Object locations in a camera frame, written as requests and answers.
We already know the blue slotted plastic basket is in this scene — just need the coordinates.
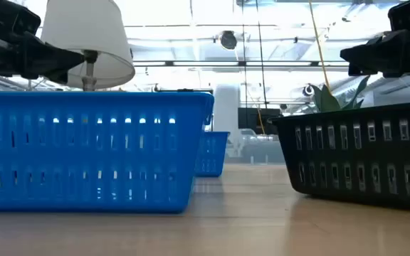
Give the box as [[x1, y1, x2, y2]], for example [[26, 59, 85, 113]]
[[0, 91, 215, 214], [194, 131, 231, 178]]

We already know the black slotted plastic basket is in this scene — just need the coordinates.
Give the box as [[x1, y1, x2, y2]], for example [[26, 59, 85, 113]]
[[268, 100, 410, 213]]

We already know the white shade silver table lamp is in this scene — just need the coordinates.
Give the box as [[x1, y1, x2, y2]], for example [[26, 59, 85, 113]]
[[40, 0, 136, 92]]

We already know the green leafy plant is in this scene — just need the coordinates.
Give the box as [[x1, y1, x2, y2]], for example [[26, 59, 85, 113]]
[[310, 75, 372, 114]]

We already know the black monitor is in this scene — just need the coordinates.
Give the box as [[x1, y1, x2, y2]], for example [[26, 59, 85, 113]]
[[238, 107, 283, 136]]

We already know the clear plastic bin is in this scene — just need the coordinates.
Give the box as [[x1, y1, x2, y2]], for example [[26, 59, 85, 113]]
[[223, 127, 286, 165]]

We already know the white building column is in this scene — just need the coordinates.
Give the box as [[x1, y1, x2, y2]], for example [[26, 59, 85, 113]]
[[213, 83, 242, 158]]

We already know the yellow hanging cable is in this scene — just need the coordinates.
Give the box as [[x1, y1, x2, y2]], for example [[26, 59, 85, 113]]
[[256, 106, 266, 135], [307, 0, 332, 90]]

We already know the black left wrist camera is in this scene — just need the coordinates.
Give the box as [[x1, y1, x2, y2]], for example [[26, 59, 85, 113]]
[[0, 0, 42, 36]]

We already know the black hanging cable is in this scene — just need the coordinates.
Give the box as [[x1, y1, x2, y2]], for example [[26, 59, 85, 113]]
[[241, 0, 248, 107], [255, 0, 268, 110]]

